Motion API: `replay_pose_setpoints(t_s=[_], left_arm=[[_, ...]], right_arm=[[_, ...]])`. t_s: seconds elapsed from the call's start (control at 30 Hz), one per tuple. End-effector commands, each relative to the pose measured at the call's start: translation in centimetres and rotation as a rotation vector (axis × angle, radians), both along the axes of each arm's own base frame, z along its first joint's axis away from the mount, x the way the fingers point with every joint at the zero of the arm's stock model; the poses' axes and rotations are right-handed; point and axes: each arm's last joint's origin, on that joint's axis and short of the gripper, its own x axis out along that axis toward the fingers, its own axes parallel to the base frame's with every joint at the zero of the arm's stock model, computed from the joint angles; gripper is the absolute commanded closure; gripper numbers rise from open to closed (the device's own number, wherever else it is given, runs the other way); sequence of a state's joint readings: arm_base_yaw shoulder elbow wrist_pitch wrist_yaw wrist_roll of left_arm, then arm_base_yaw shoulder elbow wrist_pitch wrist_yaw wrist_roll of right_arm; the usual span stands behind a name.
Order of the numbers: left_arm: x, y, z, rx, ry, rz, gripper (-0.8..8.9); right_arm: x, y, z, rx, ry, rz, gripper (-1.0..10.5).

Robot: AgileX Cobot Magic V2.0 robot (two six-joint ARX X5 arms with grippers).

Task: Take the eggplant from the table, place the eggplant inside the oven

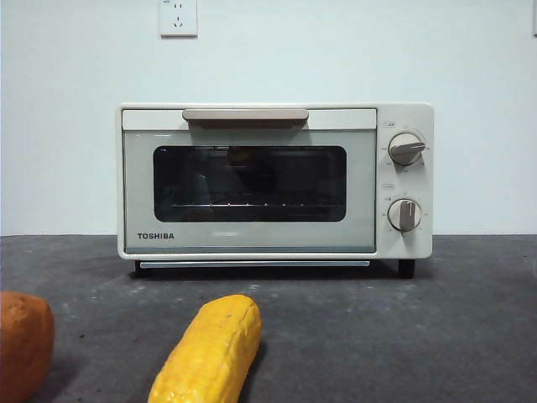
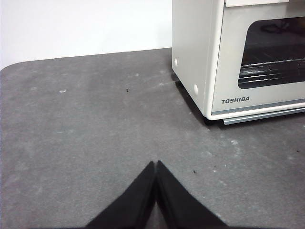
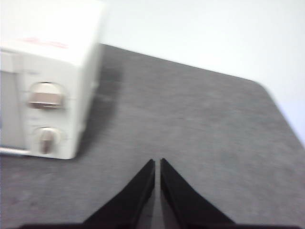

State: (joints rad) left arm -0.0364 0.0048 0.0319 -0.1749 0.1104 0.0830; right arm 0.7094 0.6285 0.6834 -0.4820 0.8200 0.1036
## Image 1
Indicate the purple eggplant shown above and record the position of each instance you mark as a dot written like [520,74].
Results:
[260,176]

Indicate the glass oven door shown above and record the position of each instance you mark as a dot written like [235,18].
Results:
[140,189]

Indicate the beige oven control knob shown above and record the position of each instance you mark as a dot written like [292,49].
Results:
[403,147]
[405,216]

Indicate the black oven foot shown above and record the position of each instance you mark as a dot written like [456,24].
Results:
[140,272]
[406,268]

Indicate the cream Toshiba toaster oven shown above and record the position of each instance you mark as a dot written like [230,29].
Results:
[423,252]

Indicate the yellow corn cob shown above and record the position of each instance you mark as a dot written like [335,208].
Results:
[210,348]

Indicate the orange sweet potato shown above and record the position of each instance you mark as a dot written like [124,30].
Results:
[21,344]

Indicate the white wall socket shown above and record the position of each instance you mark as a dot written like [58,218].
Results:
[179,25]

